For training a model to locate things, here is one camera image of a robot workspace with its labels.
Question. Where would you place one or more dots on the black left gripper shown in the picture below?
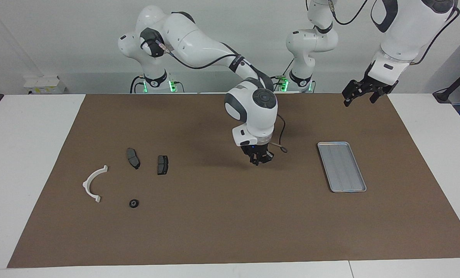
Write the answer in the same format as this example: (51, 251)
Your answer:
(367, 85)

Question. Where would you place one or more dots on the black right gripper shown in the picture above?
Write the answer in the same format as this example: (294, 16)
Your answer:
(257, 150)

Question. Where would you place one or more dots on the small black round part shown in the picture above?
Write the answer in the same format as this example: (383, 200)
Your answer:
(134, 203)

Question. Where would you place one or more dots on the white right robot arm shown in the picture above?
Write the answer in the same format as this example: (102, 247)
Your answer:
(199, 42)

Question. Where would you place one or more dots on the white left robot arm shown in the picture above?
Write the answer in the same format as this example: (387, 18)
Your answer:
(407, 27)

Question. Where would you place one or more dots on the silver metal tray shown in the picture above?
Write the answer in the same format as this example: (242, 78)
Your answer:
(342, 168)

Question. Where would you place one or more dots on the brown table mat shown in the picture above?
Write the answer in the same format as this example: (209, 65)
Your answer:
(253, 224)

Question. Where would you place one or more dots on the black stand with pole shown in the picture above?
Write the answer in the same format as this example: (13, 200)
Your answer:
(452, 87)

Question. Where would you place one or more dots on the rectangular dark grey brake pad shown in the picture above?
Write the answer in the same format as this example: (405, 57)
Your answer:
(163, 165)

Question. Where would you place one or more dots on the tapered dark grey brake pad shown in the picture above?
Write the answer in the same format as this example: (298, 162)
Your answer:
(133, 158)

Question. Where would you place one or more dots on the white cardboard box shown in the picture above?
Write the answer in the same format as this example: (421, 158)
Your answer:
(44, 85)

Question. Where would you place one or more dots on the white semicircular plastic bracket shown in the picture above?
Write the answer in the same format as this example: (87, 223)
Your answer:
(89, 189)

